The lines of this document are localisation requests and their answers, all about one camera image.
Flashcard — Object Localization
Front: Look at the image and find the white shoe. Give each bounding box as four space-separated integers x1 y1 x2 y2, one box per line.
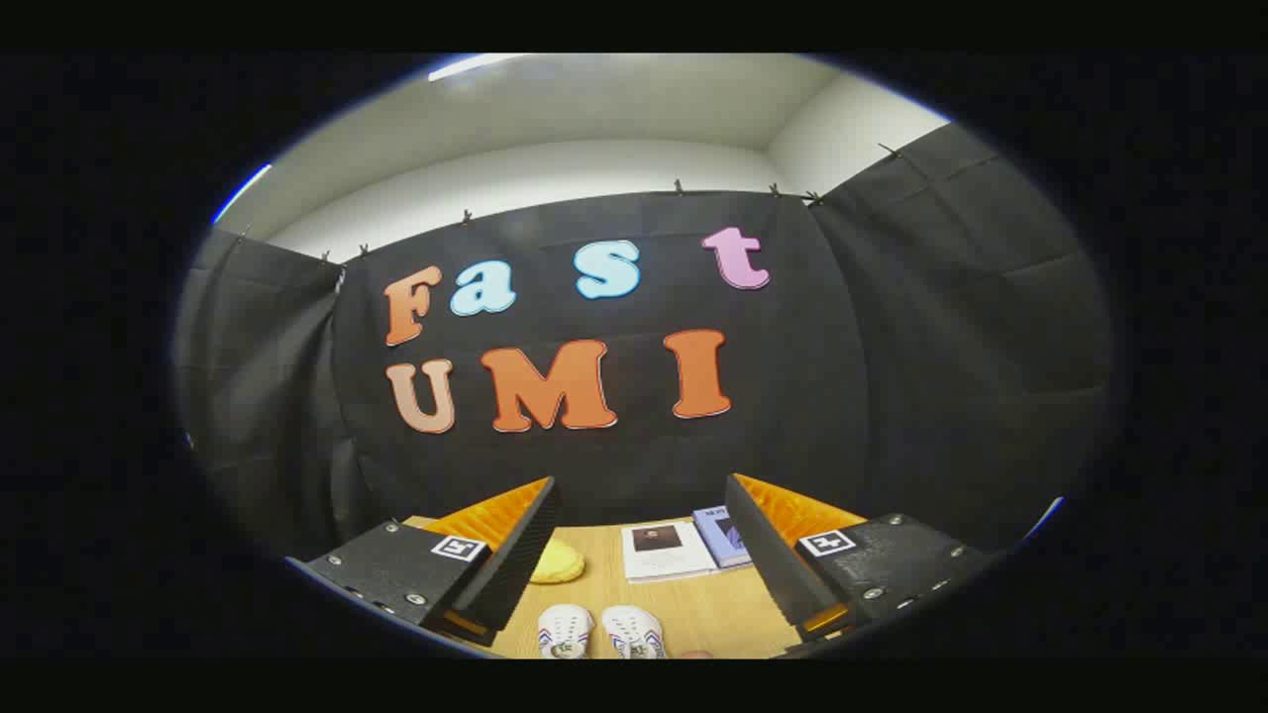
537 604 596 661
600 604 668 661

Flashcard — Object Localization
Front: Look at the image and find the blue cover book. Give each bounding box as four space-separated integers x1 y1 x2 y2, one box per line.
691 505 753 571

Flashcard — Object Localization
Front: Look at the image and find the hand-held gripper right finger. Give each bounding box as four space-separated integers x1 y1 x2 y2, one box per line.
724 472 1003 646

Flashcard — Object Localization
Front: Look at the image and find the yellow plush toy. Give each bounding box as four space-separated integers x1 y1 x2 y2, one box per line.
529 540 586 585

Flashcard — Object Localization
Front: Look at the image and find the white cover book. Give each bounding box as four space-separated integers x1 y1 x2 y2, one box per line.
621 520 717 584

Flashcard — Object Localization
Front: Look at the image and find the row of black cloth clips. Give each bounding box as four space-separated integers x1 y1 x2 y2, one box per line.
238 144 904 264

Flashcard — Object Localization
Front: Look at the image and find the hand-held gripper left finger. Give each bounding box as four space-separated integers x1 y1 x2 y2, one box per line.
287 475 563 651

